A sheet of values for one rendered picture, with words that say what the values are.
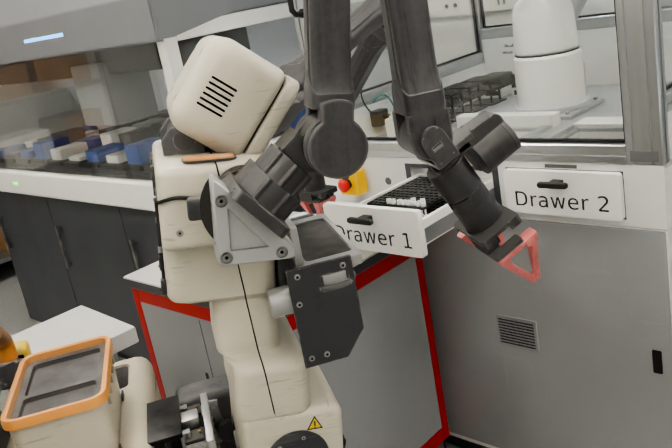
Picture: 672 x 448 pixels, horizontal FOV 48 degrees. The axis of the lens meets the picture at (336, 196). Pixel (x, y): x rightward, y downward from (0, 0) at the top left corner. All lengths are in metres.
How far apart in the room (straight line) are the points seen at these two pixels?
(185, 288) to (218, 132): 0.24
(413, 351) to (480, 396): 0.25
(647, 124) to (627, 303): 0.43
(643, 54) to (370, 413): 1.10
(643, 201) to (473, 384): 0.79
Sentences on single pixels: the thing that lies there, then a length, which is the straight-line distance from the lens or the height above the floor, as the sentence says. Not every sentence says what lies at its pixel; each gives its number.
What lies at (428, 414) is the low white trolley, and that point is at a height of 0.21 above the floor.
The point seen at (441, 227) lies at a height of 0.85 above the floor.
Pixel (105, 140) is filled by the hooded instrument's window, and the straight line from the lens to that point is 2.77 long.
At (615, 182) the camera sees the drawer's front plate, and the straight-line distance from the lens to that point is 1.75.
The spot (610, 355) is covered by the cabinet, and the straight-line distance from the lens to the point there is 1.97.
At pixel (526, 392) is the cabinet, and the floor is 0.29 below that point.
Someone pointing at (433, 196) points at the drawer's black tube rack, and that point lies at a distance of 1.83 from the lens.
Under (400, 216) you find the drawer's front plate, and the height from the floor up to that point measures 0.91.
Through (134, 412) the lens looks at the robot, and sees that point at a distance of 1.34.
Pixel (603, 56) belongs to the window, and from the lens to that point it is 1.73.
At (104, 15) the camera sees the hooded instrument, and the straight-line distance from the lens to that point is 2.54.
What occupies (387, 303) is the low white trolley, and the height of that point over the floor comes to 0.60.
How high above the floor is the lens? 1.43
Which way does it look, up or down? 16 degrees down
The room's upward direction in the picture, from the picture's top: 10 degrees counter-clockwise
